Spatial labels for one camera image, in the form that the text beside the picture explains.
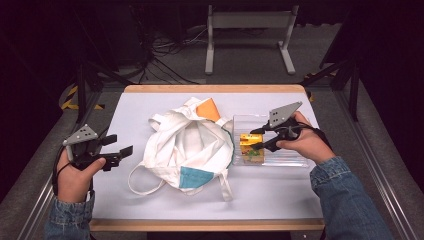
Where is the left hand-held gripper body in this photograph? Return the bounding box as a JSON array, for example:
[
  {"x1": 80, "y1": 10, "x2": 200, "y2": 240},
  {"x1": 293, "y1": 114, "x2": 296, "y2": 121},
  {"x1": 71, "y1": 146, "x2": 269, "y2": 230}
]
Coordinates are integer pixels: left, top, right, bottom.
[{"x1": 62, "y1": 123, "x2": 123, "y2": 173}]

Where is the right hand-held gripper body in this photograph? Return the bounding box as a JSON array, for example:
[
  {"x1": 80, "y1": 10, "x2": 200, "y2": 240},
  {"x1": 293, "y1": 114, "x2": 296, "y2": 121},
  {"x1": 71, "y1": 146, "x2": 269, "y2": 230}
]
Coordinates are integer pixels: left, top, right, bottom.
[{"x1": 261, "y1": 101, "x2": 304, "y2": 153}]

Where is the yellow box with green print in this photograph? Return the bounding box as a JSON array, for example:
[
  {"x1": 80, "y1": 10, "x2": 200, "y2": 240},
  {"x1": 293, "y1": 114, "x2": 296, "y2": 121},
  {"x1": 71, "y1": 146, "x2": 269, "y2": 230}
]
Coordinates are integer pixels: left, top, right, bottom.
[{"x1": 238, "y1": 132, "x2": 266, "y2": 165}]

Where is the clear plastic tray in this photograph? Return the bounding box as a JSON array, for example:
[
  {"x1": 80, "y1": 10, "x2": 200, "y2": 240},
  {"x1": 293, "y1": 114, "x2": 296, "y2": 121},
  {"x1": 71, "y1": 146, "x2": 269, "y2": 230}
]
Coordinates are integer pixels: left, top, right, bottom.
[{"x1": 231, "y1": 113, "x2": 310, "y2": 168}]

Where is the white green orange tote bag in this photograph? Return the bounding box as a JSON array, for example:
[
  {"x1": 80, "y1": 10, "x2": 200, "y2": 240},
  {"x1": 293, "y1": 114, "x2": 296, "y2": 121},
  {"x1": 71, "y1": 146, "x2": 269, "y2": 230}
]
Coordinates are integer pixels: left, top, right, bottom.
[{"x1": 127, "y1": 96, "x2": 235, "y2": 203}]

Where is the person's right hand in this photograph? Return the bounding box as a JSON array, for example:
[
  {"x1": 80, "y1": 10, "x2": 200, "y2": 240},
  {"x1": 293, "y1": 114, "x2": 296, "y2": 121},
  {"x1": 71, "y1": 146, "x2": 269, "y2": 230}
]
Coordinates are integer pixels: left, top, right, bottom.
[{"x1": 275, "y1": 110, "x2": 337, "y2": 165}]

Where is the person's left hand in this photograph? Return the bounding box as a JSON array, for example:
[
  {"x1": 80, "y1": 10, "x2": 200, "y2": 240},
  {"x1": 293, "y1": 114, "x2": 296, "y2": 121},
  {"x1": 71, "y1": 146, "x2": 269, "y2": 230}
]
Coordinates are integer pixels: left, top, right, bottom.
[{"x1": 55, "y1": 149, "x2": 108, "y2": 204}]

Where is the yellow black hazard tape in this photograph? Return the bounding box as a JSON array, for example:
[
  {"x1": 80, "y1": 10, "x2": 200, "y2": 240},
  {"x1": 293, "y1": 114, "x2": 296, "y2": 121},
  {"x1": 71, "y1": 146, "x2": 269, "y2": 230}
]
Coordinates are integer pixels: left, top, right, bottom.
[{"x1": 59, "y1": 85, "x2": 106, "y2": 112}]

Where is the black tripod stand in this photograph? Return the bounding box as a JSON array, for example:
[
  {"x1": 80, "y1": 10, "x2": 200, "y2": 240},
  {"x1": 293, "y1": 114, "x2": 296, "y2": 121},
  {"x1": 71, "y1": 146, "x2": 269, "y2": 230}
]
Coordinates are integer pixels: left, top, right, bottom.
[
  {"x1": 73, "y1": 59, "x2": 135, "y2": 124},
  {"x1": 299, "y1": 58, "x2": 362, "y2": 123}
]

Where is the white table mat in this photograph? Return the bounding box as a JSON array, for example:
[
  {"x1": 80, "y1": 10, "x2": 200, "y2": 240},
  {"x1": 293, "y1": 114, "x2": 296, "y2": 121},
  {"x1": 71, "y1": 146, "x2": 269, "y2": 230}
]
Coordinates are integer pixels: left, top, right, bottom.
[{"x1": 91, "y1": 92, "x2": 325, "y2": 221}]

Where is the white metal stand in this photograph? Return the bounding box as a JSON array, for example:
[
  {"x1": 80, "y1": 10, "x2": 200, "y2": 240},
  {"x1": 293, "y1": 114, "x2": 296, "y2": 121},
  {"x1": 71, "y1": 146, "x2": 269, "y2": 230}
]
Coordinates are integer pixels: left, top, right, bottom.
[{"x1": 204, "y1": 3, "x2": 300, "y2": 76}]

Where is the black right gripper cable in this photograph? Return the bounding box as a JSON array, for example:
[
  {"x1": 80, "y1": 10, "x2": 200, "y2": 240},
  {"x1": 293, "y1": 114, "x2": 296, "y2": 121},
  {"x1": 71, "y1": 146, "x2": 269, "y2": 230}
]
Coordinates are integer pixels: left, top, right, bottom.
[{"x1": 293, "y1": 121, "x2": 334, "y2": 152}]

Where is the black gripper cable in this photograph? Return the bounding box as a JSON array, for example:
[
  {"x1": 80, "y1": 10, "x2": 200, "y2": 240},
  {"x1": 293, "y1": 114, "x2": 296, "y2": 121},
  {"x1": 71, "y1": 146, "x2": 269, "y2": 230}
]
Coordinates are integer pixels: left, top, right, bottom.
[
  {"x1": 293, "y1": 121, "x2": 334, "y2": 152},
  {"x1": 51, "y1": 145, "x2": 95, "y2": 201}
]

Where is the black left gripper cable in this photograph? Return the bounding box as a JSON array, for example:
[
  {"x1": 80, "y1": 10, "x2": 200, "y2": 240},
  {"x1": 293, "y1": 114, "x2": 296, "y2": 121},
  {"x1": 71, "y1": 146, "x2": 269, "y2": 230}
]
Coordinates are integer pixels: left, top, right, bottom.
[{"x1": 51, "y1": 145, "x2": 95, "y2": 201}]

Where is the aluminium rail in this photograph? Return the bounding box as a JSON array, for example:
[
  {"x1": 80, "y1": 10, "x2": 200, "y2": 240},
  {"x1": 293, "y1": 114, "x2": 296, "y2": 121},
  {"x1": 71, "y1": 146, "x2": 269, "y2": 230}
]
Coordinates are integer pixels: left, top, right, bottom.
[
  {"x1": 15, "y1": 92, "x2": 103, "y2": 240},
  {"x1": 333, "y1": 89, "x2": 419, "y2": 240}
]

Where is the bundle of black cables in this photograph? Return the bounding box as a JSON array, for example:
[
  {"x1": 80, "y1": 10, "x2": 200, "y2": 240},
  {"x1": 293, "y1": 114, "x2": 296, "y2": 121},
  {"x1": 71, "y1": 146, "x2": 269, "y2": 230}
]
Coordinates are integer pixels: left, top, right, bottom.
[{"x1": 131, "y1": 13, "x2": 208, "y2": 86}]

